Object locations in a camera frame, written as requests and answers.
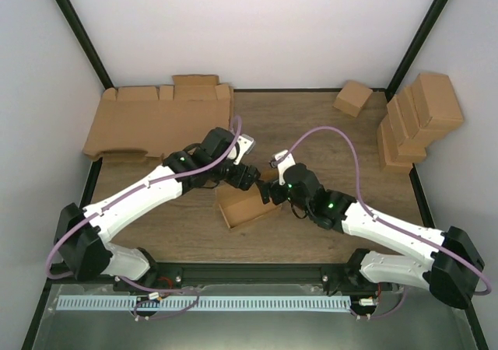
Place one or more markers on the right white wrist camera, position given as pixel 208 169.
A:
pixel 282 161

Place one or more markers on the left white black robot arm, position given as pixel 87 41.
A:
pixel 84 236

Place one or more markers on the small folded cardboard box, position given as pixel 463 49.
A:
pixel 352 98

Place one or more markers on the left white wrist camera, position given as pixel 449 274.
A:
pixel 244 145

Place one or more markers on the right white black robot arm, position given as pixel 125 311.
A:
pixel 445 263

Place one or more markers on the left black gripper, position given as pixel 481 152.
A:
pixel 244 178

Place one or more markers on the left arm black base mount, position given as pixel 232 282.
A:
pixel 162 276

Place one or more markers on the right black frame post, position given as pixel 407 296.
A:
pixel 425 27

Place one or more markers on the stack of flat cardboard sheets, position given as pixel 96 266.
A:
pixel 136 123

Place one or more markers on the light blue slotted cable duct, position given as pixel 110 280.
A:
pixel 333 304

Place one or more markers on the left black frame post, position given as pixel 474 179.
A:
pixel 72 18

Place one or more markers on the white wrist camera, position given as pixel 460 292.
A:
pixel 282 161
pixel 244 145

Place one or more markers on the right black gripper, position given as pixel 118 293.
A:
pixel 264 187

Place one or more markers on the black frame post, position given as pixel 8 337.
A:
pixel 72 18
pixel 425 27

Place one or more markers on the lowest stacked folded cardboard box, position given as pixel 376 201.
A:
pixel 387 164

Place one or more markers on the black aluminium frame rail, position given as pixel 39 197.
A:
pixel 249 272

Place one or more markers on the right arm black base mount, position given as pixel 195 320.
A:
pixel 346 278

